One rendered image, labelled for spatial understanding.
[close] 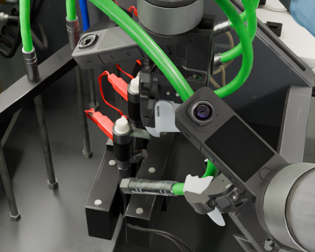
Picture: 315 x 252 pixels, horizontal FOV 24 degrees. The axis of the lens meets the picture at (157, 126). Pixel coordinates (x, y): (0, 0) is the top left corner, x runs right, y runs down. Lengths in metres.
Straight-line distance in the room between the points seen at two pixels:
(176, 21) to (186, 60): 0.08
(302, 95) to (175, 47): 0.49
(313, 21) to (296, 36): 0.67
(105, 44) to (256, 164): 0.29
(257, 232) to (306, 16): 0.21
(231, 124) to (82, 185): 0.67
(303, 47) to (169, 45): 0.55
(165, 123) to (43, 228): 0.40
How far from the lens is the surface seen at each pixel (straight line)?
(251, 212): 0.71
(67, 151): 1.36
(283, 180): 0.62
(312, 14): 0.70
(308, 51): 1.34
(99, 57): 0.89
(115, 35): 0.89
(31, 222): 1.27
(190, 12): 0.80
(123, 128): 1.00
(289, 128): 1.25
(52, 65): 1.13
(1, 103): 1.08
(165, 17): 0.80
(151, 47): 0.72
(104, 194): 1.11
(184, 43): 0.85
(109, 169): 1.13
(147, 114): 0.90
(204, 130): 0.67
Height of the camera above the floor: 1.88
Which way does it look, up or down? 49 degrees down
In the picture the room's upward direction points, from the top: straight up
